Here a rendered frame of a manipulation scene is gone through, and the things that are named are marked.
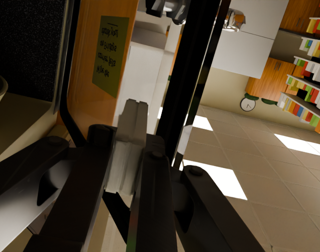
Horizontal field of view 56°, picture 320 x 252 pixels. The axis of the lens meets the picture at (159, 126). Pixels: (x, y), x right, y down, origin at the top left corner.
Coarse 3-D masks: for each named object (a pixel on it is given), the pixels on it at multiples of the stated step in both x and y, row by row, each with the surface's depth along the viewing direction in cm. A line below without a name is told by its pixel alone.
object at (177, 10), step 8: (152, 0) 19; (160, 0) 19; (168, 0) 20; (176, 0) 20; (184, 0) 20; (152, 8) 19; (160, 8) 19; (168, 8) 20; (176, 8) 20; (160, 16) 19; (168, 16) 21; (176, 16) 20
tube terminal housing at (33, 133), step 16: (16, 96) 43; (0, 112) 38; (16, 112) 39; (32, 112) 40; (48, 112) 43; (0, 128) 34; (16, 128) 35; (32, 128) 37; (48, 128) 45; (0, 144) 31; (16, 144) 33; (0, 160) 30
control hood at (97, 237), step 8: (56, 128) 47; (64, 128) 48; (64, 136) 46; (104, 208) 45; (104, 216) 44; (96, 224) 41; (104, 224) 43; (24, 232) 28; (96, 232) 40; (104, 232) 42; (16, 240) 27; (24, 240) 28; (96, 240) 39; (8, 248) 26; (16, 248) 27; (24, 248) 27; (88, 248) 36; (96, 248) 38
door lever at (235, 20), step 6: (228, 12) 22; (234, 12) 22; (240, 12) 23; (228, 18) 22; (234, 18) 22; (240, 18) 23; (228, 24) 22; (234, 24) 23; (240, 24) 23; (228, 30) 23; (234, 30) 23; (240, 30) 24
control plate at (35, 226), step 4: (72, 144) 46; (48, 208) 33; (44, 212) 32; (48, 212) 33; (40, 216) 31; (44, 216) 32; (36, 220) 31; (40, 220) 31; (44, 220) 32; (32, 224) 30; (36, 224) 30; (40, 224) 31; (28, 228) 29; (32, 228) 29; (36, 228) 30; (40, 228) 30; (32, 232) 29; (36, 232) 30
